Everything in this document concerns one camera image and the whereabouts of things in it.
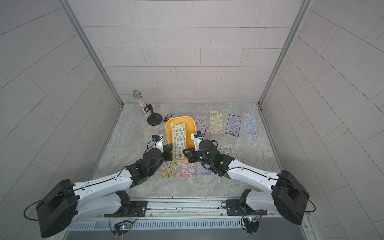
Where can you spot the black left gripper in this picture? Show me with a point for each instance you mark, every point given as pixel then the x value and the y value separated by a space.
pixel 167 151

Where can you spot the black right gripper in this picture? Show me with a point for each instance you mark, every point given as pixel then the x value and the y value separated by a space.
pixel 191 156

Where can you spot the red blue sticker sheet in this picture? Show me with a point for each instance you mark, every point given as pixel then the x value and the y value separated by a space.
pixel 188 170

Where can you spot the panda sticker sheet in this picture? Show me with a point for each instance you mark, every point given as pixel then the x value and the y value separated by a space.
pixel 169 169

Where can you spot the blue puffy sticker sheet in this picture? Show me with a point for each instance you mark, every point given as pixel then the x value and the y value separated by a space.
pixel 205 171

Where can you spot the green dinosaur sticker sheet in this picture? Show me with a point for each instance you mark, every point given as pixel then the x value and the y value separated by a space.
pixel 179 140

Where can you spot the yellow storage box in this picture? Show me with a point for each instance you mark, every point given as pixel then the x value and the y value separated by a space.
pixel 190 128

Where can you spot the pink sticker sheet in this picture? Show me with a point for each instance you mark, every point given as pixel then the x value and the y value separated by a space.
pixel 202 124

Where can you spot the white green sticker sheet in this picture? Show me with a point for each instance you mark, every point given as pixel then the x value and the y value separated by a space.
pixel 226 149

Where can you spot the yellow-green sticker sheet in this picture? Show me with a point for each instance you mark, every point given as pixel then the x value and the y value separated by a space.
pixel 216 123

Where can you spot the purple bonbon sticker sheet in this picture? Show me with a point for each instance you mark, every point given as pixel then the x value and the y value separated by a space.
pixel 233 125

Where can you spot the light blue sticker sheet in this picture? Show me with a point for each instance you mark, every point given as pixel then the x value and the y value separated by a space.
pixel 250 125

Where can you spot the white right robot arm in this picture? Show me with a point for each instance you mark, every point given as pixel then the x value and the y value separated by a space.
pixel 282 192

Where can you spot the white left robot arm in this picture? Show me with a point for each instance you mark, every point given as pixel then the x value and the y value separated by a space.
pixel 105 197

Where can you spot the black microphone stand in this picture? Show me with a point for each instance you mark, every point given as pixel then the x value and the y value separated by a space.
pixel 153 119

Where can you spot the rhinestone microphone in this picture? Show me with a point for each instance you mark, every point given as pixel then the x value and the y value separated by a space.
pixel 139 98

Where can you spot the left circuit board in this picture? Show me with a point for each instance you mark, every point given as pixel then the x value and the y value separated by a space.
pixel 123 226

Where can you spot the circuit board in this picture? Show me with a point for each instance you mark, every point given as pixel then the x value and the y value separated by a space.
pixel 250 222
pixel 123 226

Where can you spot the right circuit board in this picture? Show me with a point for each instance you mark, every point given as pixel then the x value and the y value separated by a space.
pixel 250 222

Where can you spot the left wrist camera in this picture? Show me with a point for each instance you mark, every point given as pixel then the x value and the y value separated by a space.
pixel 157 142

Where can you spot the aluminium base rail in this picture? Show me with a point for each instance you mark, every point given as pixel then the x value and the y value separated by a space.
pixel 216 207

